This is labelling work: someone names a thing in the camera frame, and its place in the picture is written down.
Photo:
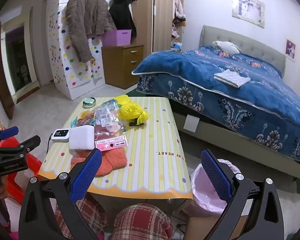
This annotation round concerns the blue floral blanket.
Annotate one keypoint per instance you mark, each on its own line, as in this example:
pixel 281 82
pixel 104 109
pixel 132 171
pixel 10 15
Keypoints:
pixel 215 67

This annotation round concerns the red plastic chair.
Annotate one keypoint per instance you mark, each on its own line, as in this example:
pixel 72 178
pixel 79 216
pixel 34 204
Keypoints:
pixel 31 165

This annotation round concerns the pink plastic basket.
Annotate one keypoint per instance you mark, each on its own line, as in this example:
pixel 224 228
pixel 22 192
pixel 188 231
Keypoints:
pixel 117 37

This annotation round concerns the small black clip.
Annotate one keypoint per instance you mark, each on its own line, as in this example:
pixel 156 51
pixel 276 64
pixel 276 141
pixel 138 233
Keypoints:
pixel 133 123

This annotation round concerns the hanging pink clothes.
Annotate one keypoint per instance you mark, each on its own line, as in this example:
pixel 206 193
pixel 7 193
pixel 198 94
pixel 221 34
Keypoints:
pixel 177 10

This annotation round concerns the round green tin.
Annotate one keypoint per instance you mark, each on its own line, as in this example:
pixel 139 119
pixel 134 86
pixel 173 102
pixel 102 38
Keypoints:
pixel 89 102

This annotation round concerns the large wall poster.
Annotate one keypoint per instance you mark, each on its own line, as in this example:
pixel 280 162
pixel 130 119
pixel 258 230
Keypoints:
pixel 248 8

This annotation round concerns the person's right leg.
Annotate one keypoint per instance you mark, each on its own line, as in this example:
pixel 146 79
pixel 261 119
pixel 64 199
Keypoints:
pixel 142 222

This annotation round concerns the wooden drawer cabinet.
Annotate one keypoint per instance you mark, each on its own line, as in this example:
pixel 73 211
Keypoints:
pixel 125 65

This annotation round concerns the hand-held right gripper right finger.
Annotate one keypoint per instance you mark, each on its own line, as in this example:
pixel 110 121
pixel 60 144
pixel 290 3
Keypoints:
pixel 216 177

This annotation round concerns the trash bin with pink bag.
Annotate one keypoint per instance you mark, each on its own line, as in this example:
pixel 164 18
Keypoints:
pixel 205 200

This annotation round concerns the colourful toy packet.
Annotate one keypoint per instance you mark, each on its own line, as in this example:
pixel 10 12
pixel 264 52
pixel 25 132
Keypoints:
pixel 86 117

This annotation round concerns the white rectangular box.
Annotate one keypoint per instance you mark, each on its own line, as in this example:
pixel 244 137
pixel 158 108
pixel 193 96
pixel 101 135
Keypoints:
pixel 81 137

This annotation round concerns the person's left leg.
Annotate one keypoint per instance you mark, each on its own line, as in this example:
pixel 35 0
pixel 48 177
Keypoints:
pixel 90 215

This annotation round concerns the white dotted cabinet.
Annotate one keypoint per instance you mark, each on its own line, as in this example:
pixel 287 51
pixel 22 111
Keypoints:
pixel 72 80

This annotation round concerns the black hooded jacket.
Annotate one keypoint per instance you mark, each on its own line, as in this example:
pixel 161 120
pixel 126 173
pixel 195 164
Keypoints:
pixel 121 12

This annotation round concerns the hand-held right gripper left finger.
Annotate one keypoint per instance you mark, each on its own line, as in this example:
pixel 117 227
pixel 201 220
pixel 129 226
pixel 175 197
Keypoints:
pixel 88 175

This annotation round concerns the clear plastic packet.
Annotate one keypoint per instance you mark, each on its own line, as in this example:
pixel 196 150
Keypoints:
pixel 107 127

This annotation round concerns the small wall poster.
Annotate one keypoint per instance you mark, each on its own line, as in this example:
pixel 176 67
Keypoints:
pixel 290 50

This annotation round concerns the brown wooden door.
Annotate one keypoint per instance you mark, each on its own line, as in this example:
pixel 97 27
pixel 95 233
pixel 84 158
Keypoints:
pixel 0 80

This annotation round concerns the wooden wardrobe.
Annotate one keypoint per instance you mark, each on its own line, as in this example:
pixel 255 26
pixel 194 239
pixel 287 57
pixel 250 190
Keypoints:
pixel 145 12

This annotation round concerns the orange knitted cloth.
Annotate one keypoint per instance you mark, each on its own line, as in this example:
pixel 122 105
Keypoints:
pixel 115 160

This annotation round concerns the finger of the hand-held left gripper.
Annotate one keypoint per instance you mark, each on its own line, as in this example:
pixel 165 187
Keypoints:
pixel 8 132
pixel 27 143

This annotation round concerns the person's leg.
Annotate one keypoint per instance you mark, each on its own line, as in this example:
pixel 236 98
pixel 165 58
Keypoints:
pixel 90 215
pixel 142 222

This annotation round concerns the pink printed card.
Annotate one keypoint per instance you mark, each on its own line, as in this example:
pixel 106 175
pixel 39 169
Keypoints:
pixel 112 143

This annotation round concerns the white pillow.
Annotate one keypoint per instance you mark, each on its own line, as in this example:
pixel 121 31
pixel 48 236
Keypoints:
pixel 227 47

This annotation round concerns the folded white towel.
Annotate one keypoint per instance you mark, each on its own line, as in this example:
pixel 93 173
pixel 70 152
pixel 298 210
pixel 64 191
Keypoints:
pixel 231 78

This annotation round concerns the yellow striped tablecloth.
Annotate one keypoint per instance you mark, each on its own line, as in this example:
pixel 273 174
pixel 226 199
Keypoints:
pixel 150 160

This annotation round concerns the white pocket router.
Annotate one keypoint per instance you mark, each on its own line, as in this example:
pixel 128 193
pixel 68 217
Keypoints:
pixel 60 133

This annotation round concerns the yellow yarn bundle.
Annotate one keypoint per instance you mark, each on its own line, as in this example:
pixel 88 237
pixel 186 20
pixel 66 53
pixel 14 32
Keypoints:
pixel 130 110

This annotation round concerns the grey upholstered bed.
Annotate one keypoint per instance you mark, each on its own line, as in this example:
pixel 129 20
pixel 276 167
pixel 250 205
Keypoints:
pixel 227 140

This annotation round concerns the brown quilted jacket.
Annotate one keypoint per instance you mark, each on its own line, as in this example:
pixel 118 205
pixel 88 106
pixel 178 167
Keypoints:
pixel 87 15

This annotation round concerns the white square card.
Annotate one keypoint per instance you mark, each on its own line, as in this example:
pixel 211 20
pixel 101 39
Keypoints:
pixel 191 123

